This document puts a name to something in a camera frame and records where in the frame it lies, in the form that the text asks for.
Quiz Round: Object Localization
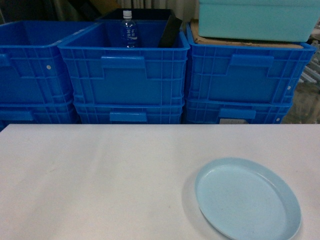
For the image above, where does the light blue round tray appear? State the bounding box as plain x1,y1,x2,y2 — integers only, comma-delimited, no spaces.
194,157,302,240

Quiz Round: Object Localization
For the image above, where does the black plastic tray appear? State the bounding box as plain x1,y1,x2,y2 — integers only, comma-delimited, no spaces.
95,8,182,48

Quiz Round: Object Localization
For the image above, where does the blue crate bottom middle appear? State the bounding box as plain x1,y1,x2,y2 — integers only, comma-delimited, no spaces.
74,99,185,125

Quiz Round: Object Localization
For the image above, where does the blue crate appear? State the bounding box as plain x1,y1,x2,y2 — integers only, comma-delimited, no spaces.
0,101,81,130
74,99,185,125
58,20,190,107
184,24,316,105
182,99,293,124
0,20,92,104

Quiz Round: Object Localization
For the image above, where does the blue crate top right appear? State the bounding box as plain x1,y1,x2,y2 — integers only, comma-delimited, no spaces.
184,24,316,105

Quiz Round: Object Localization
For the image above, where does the blue crate top middle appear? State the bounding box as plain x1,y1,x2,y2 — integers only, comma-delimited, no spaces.
58,20,190,107

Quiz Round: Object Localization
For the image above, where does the clear water bottle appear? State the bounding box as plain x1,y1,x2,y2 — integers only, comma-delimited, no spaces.
120,10,139,48

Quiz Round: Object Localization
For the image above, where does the brown cardboard sheet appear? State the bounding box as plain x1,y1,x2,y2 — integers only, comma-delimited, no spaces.
190,21,304,49

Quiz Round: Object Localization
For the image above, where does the blue crate bottom right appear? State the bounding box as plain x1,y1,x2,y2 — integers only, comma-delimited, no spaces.
182,99,293,124

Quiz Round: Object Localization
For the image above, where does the blue crate top left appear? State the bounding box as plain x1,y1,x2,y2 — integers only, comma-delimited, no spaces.
0,20,92,104

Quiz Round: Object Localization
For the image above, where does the blue crate bottom left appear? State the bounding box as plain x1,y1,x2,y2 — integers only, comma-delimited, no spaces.
0,101,81,130

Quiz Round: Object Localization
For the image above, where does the teal plastic bin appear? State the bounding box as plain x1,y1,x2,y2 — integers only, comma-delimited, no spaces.
198,0,320,43

